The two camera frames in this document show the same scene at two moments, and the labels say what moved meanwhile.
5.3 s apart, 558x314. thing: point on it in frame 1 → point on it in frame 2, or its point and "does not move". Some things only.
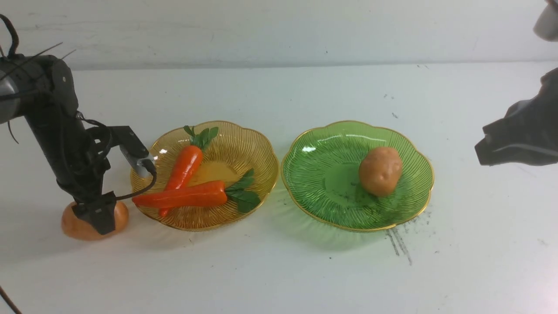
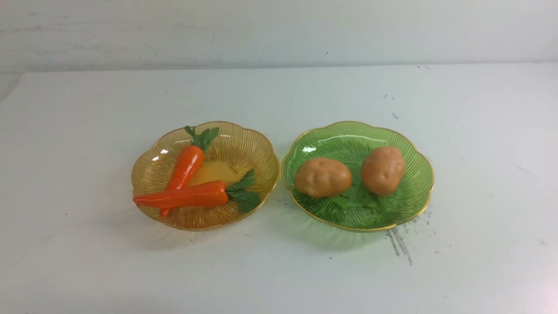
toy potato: [82, 230] → [318, 178]
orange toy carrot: [209, 194] does not move
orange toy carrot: [189, 159] does not move
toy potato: [379, 170] does not move
